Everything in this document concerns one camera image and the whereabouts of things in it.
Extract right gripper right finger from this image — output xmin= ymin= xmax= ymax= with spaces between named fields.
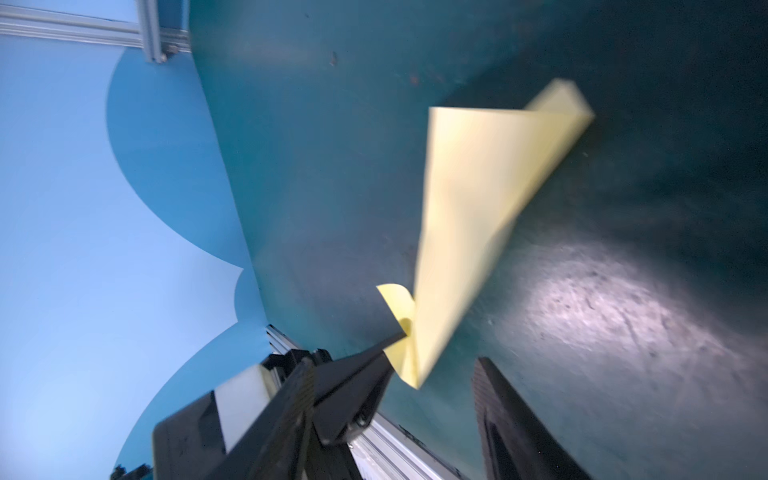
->
xmin=472 ymin=357 xmax=590 ymax=480

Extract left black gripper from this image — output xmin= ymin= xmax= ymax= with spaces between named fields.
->
xmin=262 ymin=332 xmax=406 ymax=479

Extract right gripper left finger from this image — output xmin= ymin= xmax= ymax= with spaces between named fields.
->
xmin=206 ymin=359 xmax=315 ymax=479

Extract yellow square paper sheet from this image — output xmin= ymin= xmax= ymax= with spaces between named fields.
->
xmin=378 ymin=79 xmax=594 ymax=389

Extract front aluminium rail bed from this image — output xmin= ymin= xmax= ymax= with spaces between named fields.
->
xmin=265 ymin=323 xmax=469 ymax=480

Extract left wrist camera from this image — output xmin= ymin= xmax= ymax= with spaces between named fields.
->
xmin=152 ymin=365 xmax=282 ymax=479

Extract left aluminium frame post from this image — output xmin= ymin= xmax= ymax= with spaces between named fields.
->
xmin=135 ymin=0 xmax=191 ymax=64

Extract rear aluminium frame crossbar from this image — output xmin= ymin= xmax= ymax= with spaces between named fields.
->
xmin=0 ymin=2 xmax=192 ymax=55

